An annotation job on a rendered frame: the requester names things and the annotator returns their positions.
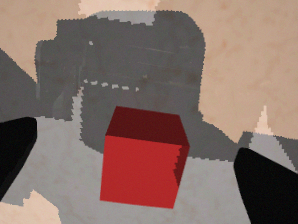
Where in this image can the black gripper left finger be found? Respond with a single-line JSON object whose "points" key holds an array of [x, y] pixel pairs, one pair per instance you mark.
{"points": [[17, 138]]}

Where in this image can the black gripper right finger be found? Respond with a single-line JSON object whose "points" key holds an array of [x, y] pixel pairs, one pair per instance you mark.
{"points": [[269, 191]]}

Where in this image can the dark red block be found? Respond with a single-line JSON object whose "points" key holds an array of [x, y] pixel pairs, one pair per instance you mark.
{"points": [[144, 158]]}

